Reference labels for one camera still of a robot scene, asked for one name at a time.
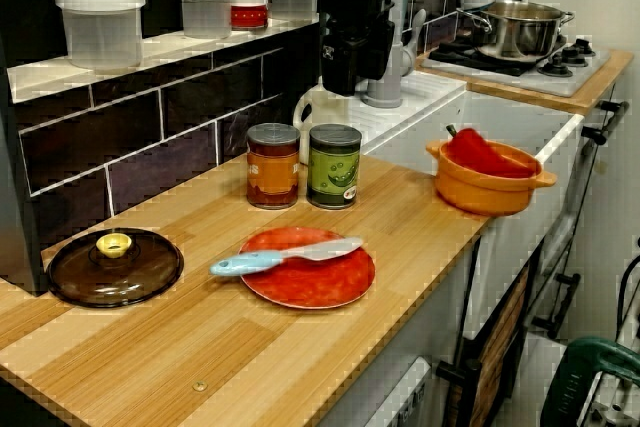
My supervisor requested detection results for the red bell pepper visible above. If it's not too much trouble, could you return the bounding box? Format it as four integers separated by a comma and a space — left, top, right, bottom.
444, 124, 544, 179

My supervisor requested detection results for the orange plastic pot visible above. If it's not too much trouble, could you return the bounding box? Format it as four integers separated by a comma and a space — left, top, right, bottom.
425, 139, 558, 217

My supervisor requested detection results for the blue handled grey knife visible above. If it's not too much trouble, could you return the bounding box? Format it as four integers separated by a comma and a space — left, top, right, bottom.
208, 236, 365, 277

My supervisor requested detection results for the red round plate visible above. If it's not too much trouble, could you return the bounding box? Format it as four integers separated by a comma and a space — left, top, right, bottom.
238, 226, 377, 310

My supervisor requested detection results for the grey toy faucet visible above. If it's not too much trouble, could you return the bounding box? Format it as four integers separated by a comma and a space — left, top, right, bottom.
362, 0, 497, 109

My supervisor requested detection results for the dark grey upright panel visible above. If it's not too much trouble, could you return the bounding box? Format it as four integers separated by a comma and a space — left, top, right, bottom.
279, 21, 326, 126
0, 29, 50, 298

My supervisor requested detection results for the green peas can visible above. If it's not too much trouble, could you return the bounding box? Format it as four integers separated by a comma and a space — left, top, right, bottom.
307, 123, 363, 210

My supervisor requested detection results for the orange beans can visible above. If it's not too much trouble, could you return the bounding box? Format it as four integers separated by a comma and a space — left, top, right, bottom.
247, 122, 302, 210

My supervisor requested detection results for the small clear jar white lid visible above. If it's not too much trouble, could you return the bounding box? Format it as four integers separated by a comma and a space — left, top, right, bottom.
177, 0, 236, 40

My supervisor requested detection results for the steel cooking pot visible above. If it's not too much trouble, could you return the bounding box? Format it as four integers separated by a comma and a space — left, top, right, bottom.
457, 0, 576, 64

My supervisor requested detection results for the white sink basin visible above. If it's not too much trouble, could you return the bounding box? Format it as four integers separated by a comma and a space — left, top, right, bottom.
362, 71, 586, 268

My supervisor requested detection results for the toy stove top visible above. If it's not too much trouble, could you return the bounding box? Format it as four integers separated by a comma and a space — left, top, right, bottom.
419, 35, 614, 97

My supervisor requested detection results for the dark tiled backsplash shelf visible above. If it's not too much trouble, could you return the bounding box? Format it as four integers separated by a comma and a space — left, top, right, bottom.
7, 14, 324, 248

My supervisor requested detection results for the large clear jar white lid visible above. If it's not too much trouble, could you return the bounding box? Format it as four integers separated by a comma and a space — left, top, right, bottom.
53, 0, 147, 71

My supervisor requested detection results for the white toy kitchen cabinet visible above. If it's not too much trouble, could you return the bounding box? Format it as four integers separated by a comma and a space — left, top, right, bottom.
319, 81, 640, 427

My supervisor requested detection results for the black framed oven door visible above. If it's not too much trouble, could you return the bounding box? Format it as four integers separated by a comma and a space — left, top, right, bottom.
439, 241, 546, 427

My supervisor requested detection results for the brown glass lid yellow knob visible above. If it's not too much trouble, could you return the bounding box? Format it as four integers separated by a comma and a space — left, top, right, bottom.
47, 227, 185, 309

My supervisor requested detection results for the black door handle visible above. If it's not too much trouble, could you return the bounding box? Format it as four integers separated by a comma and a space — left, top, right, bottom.
581, 100, 632, 147
436, 359, 481, 391
531, 273, 582, 340

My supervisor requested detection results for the thick black cable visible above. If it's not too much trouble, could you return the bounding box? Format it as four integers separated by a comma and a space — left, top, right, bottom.
616, 254, 640, 348

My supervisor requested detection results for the aluminium extrusion frame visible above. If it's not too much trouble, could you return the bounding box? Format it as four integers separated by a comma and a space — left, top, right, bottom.
584, 371, 640, 427

